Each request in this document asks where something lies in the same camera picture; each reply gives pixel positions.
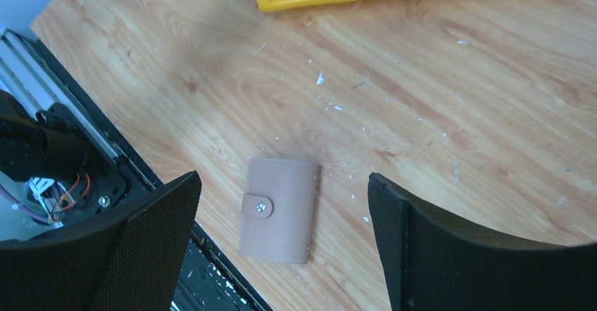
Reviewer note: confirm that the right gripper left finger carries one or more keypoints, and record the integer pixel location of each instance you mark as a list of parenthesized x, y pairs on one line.
[(127, 258)]

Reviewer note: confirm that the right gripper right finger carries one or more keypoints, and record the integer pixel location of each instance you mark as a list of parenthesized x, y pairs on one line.
[(434, 259)]

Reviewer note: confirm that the beige leather card holder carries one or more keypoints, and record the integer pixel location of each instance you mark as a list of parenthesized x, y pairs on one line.
[(278, 208)]

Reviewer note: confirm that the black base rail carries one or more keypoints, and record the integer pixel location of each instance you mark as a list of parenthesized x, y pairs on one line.
[(93, 173)]

